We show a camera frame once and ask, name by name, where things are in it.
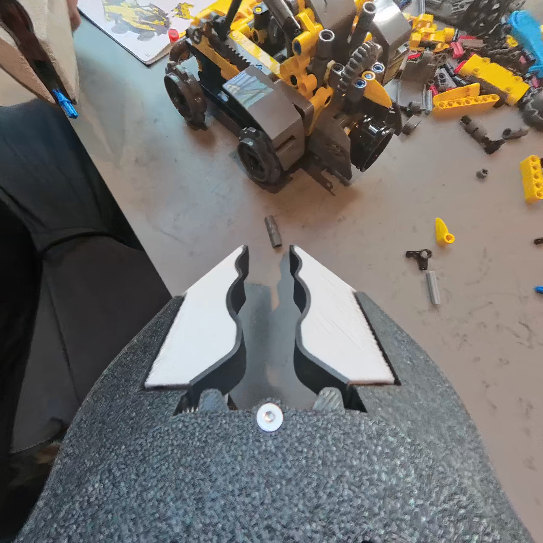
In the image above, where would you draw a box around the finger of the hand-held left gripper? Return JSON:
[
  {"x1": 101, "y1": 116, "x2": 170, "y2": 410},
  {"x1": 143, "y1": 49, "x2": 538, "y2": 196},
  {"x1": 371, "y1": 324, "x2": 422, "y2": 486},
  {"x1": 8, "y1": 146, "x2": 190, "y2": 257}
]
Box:
[
  {"x1": 19, "y1": 0, "x2": 81, "y2": 102},
  {"x1": 0, "y1": 21, "x2": 56, "y2": 101}
]

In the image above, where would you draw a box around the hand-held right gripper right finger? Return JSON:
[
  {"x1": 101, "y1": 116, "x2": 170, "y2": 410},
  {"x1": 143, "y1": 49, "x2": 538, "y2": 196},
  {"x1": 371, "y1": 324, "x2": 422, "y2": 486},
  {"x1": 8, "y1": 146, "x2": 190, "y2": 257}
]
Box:
[{"x1": 291, "y1": 246, "x2": 397, "y2": 387}]

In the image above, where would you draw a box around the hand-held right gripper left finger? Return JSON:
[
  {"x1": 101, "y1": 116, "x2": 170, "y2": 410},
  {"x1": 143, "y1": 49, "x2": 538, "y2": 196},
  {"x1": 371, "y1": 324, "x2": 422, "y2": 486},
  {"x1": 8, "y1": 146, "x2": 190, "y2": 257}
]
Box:
[{"x1": 146, "y1": 246, "x2": 249, "y2": 389}]

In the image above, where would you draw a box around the toy brick instruction booklet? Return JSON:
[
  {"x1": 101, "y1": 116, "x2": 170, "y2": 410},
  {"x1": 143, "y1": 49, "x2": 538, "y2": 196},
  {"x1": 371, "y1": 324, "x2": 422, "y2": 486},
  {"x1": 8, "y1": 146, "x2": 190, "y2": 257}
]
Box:
[{"x1": 78, "y1": 0, "x2": 214, "y2": 66}]

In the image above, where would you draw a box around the small grey toy axle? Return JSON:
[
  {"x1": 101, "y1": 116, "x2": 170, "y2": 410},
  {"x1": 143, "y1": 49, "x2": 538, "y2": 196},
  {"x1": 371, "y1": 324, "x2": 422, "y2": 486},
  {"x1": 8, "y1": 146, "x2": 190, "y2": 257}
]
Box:
[{"x1": 425, "y1": 270, "x2": 442, "y2": 307}]

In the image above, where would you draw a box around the small black toy pin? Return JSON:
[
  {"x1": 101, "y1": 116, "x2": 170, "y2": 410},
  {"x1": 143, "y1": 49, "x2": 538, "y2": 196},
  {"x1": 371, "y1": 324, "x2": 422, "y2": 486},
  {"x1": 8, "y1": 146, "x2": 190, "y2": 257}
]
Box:
[{"x1": 405, "y1": 249, "x2": 433, "y2": 271}]

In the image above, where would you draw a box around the small grey toy connector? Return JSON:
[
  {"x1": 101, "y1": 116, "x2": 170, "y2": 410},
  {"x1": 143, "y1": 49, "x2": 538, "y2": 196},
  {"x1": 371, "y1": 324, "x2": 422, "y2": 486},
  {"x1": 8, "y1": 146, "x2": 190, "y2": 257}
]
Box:
[{"x1": 264, "y1": 215, "x2": 282, "y2": 249}]

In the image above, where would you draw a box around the short yellow toy beam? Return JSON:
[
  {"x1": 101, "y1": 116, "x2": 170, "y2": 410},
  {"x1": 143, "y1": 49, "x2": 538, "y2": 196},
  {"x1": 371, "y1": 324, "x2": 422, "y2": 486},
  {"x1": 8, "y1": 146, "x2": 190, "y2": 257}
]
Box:
[{"x1": 520, "y1": 155, "x2": 543, "y2": 203}]

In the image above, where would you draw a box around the grey desk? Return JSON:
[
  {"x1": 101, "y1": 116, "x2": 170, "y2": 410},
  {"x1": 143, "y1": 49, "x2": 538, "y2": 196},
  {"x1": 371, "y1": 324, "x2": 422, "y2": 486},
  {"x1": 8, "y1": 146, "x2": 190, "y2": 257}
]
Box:
[{"x1": 34, "y1": 0, "x2": 543, "y2": 531}]

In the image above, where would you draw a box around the person's black clothing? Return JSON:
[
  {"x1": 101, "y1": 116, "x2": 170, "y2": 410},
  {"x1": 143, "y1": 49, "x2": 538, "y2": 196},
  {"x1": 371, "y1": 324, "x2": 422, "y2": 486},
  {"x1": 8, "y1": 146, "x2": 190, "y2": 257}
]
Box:
[{"x1": 0, "y1": 98, "x2": 172, "y2": 510}]

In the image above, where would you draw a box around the small yellow curved toy piece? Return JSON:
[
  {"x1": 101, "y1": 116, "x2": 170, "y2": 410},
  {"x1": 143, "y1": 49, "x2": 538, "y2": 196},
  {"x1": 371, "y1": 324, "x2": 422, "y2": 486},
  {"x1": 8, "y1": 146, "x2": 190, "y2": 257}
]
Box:
[{"x1": 435, "y1": 217, "x2": 456, "y2": 247}]

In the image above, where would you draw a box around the yellow toy brick vehicle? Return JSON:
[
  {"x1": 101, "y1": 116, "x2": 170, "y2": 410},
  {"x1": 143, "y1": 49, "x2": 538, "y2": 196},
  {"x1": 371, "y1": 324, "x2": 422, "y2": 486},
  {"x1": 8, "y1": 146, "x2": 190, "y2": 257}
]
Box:
[{"x1": 163, "y1": 0, "x2": 404, "y2": 193}]

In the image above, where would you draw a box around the pile of loose toy bricks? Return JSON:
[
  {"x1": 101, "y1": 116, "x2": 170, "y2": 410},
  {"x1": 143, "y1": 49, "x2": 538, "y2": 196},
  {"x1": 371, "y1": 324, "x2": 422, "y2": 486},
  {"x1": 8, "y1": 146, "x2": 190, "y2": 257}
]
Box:
[{"x1": 399, "y1": 0, "x2": 543, "y2": 155}]

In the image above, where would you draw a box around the blue curved toy panel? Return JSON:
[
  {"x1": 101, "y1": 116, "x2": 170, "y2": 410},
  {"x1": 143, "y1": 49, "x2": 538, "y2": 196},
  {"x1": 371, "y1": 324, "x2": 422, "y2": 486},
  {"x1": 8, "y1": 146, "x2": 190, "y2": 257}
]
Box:
[{"x1": 508, "y1": 10, "x2": 543, "y2": 73}]

